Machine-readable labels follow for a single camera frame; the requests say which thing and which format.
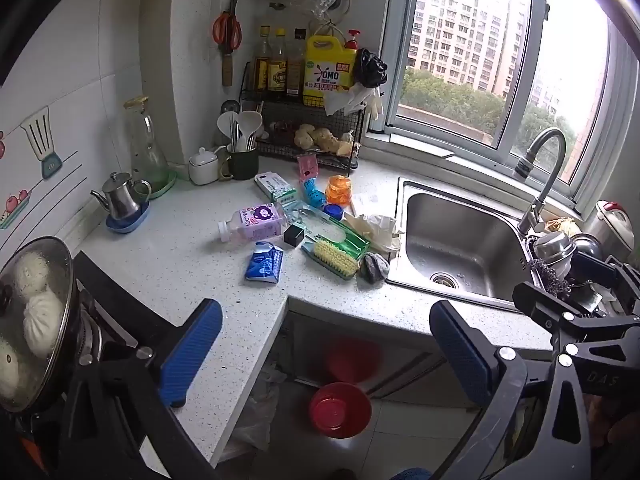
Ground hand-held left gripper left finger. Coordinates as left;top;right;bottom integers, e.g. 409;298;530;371
60;298;223;480

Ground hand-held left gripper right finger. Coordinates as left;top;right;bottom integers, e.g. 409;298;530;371
429;300;608;480

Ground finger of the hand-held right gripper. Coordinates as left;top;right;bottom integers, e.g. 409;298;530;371
571;252;640;312
512;281;640;357

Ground blue and white pouch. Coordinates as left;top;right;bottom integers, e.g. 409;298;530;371
244;241;284;284

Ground grey cloth pad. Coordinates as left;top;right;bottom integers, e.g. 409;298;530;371
360;252;391;283

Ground purple label drink bottle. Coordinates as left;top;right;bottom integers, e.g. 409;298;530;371
218;202;290;245

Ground yellow bristle scrub brush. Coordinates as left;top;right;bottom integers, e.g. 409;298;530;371
300;238;360;281

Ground green toothbrush package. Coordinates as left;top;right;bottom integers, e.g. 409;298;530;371
280;200;371;261

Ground white and green medicine box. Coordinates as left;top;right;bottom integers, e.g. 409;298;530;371
254;171;297;204

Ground orange jelly cup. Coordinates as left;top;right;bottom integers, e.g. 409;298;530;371
325;175;353;206

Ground pink and blue plastic wrapper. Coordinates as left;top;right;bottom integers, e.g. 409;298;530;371
297;154;327;208

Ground dark steel bowl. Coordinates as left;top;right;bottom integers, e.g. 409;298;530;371
570;232;604;261

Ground steel wool scrubber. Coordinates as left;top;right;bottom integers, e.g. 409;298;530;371
537;259;573;293

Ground white appliance with red button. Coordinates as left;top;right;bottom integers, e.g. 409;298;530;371
590;200;636;261

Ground yellow dishcloth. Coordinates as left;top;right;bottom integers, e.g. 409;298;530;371
545;216;581;236

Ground translucent floor plastic bag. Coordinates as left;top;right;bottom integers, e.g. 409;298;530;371
227;365;281;461

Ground steel kitchen faucet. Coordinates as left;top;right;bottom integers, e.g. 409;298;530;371
512;128;567;236

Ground black gas stove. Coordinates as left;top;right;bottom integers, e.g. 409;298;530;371
72;251;176;361

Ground stainless steel sink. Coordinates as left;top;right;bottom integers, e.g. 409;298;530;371
387;176;556;311

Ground red plastic basin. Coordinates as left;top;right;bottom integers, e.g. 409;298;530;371
308;382;372;440

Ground white steamed bun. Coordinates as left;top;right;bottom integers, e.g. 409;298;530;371
0;337;26;398
24;292;66;358
12;251;51;291

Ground steel pot with glass lid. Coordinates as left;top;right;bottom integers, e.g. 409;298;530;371
0;236;101;413

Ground small steel teapot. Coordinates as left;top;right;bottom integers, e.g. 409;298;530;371
90;172;152;221

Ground white paper slip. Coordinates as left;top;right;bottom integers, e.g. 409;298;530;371
350;191;396;216

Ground white ceramic lidded jar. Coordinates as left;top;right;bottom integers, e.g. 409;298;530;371
188;146;227;186

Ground dark green utensil mug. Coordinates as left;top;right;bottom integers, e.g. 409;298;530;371
220;142;260;181

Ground glass carafe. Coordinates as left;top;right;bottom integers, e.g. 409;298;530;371
123;96;171;193

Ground green trees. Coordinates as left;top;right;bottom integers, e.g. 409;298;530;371
400;67;578;161

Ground white rice paddle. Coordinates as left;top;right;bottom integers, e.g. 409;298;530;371
217;111;240;152

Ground white plastic spoon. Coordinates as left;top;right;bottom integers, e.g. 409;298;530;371
238;110;264;152

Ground white rubber gloves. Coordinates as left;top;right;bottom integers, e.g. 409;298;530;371
356;85;385;122

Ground apartment building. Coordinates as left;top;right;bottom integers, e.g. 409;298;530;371
407;0;531;93

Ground black plastic bag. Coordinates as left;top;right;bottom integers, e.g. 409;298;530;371
354;48;389;88

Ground dark sauce bottle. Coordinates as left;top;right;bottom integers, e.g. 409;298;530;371
287;28;307;96

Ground yellow detergent jug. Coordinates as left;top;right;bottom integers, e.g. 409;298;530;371
302;35;357;106

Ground grey window frame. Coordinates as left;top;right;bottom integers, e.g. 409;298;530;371
367;0;640;216

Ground fruit wall sticker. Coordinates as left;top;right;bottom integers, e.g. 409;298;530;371
0;130;33;231

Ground spatula wall sticker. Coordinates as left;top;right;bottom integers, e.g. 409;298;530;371
20;106;64;181

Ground black wire rack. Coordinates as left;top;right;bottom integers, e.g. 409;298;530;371
239;62;362;171

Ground orange handle scissors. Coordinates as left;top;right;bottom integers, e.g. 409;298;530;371
212;0;244;53

